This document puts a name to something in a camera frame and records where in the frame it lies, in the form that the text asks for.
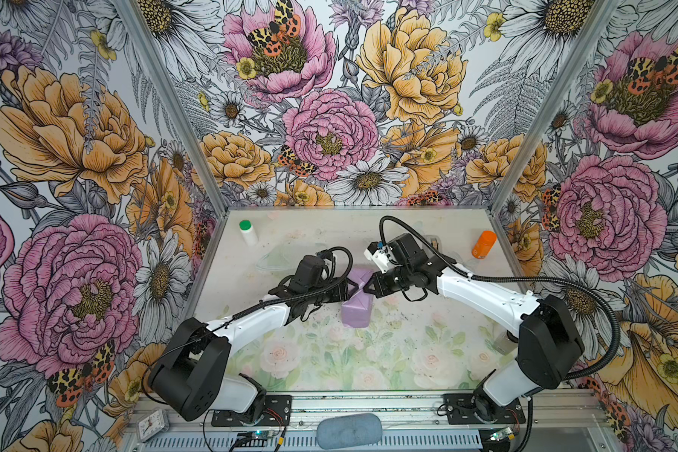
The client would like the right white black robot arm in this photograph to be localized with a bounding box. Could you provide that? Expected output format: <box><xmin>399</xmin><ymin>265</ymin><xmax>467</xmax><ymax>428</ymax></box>
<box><xmin>365</xmin><ymin>234</ymin><xmax>585</xmax><ymax>423</ymax></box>

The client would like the clear glass bowl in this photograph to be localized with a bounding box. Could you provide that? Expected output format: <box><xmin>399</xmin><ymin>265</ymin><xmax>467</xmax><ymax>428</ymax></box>
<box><xmin>255</xmin><ymin>244</ymin><xmax>306</xmax><ymax>274</ymax></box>

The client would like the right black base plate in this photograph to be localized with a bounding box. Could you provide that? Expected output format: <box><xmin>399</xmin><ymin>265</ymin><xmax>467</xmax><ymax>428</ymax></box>
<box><xmin>443</xmin><ymin>392</ymin><xmax>527</xmax><ymax>426</ymax></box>

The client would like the aluminium front rail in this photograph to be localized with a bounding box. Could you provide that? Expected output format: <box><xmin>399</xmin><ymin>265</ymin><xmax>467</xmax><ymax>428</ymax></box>
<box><xmin>129</xmin><ymin>389</ymin><xmax>606</xmax><ymax>431</ymax></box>

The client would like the pink wrapping paper sheet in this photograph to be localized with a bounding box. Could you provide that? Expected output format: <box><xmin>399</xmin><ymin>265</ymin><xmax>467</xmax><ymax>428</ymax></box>
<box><xmin>341</xmin><ymin>267</ymin><xmax>374</xmax><ymax>329</ymax></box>

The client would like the small white clock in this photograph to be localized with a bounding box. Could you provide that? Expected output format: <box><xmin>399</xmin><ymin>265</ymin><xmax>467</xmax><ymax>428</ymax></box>
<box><xmin>137</xmin><ymin>409</ymin><xmax>170</xmax><ymax>443</ymax></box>

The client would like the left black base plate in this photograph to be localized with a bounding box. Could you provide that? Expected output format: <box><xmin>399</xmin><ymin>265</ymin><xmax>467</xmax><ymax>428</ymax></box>
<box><xmin>210</xmin><ymin>395</ymin><xmax>293</xmax><ymax>428</ymax></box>

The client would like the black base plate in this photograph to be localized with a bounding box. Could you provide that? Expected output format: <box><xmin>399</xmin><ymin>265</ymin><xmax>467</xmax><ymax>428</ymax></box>
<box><xmin>210</xmin><ymin>395</ymin><xmax>293</xmax><ymax>428</ymax></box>
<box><xmin>443</xmin><ymin>392</ymin><xmax>527</xmax><ymax>426</ymax></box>

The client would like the grey foam pad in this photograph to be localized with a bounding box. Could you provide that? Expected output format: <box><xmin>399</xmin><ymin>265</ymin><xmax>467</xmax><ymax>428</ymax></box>
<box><xmin>316</xmin><ymin>414</ymin><xmax>383</xmax><ymax>450</ymax></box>

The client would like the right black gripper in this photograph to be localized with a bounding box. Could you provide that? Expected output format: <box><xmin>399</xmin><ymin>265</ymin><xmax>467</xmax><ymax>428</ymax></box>
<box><xmin>362</xmin><ymin>263</ymin><xmax>414</xmax><ymax>299</ymax></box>

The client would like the right black corrugated cable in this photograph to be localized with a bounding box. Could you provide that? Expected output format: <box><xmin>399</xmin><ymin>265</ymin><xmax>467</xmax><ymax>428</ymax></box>
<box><xmin>379</xmin><ymin>215</ymin><xmax>622</xmax><ymax>452</ymax></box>

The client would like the left black cable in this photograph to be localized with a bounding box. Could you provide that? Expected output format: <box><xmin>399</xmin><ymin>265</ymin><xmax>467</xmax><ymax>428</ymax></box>
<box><xmin>140</xmin><ymin>245</ymin><xmax>355</xmax><ymax>405</ymax></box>

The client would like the white bottle green cap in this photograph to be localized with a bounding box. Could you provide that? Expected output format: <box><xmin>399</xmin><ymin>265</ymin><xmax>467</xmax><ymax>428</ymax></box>
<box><xmin>238</xmin><ymin>220</ymin><xmax>259</xmax><ymax>247</ymax></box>

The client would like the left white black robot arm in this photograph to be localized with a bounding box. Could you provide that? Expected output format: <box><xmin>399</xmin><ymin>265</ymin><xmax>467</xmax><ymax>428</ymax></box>
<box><xmin>142</xmin><ymin>247</ymin><xmax>359</xmax><ymax>425</ymax></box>

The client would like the orange bottle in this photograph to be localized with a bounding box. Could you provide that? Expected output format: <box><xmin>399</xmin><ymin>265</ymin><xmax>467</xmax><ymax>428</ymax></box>
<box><xmin>472</xmin><ymin>230</ymin><xmax>497</xmax><ymax>259</ymax></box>

